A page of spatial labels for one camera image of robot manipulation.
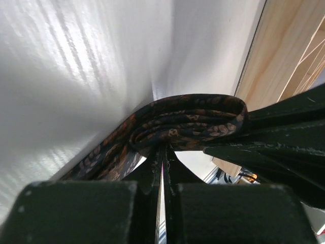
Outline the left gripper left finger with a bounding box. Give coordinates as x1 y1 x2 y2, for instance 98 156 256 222
123 146 163 243

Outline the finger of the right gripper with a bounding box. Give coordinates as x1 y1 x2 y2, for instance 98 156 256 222
204 85 324 209

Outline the dark paisley necktie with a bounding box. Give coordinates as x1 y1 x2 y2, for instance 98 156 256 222
61 94 249 181

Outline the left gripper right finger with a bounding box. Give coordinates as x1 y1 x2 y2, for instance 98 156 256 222
164 145 204 243

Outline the wooden compartment tray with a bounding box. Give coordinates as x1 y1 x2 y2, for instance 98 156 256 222
212 0 325 177

